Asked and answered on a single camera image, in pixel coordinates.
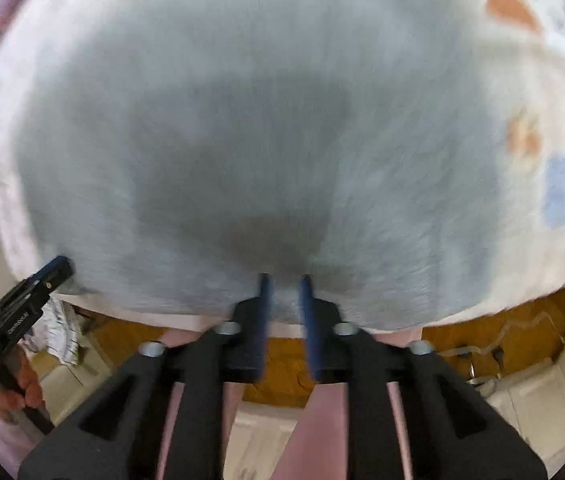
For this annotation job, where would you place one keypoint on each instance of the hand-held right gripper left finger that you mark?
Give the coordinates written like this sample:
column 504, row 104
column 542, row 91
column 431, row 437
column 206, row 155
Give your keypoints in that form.
column 261, row 305

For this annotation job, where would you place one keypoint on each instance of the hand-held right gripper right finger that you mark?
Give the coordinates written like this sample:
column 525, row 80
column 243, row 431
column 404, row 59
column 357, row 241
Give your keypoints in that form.
column 308, row 310

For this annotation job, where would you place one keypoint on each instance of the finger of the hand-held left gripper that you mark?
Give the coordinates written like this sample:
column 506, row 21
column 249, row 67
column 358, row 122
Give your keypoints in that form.
column 55, row 272

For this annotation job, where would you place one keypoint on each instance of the person's left hand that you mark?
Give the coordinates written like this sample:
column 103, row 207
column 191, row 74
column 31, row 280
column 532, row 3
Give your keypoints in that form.
column 25, row 380

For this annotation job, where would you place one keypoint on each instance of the striped white cloth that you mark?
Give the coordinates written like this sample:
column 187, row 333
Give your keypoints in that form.
column 62, row 332

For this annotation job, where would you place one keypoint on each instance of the white cardboard box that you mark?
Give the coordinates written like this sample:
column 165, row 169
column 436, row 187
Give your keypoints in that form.
column 262, row 440
column 542, row 400
column 72, row 385

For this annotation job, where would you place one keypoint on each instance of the grey hoodie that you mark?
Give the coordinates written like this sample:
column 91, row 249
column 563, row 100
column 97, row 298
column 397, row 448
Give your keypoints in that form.
column 242, row 135

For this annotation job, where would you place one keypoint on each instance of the person's pink trousers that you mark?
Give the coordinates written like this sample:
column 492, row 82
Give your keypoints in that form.
column 312, row 435

